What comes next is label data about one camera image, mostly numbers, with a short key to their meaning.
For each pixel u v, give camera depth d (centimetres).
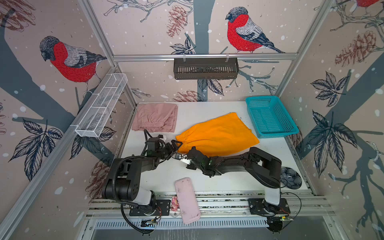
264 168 47
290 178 81
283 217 71
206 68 104
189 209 71
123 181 46
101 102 79
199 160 68
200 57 100
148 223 71
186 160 75
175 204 73
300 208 70
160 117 108
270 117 111
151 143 73
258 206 74
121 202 43
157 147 76
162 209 73
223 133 103
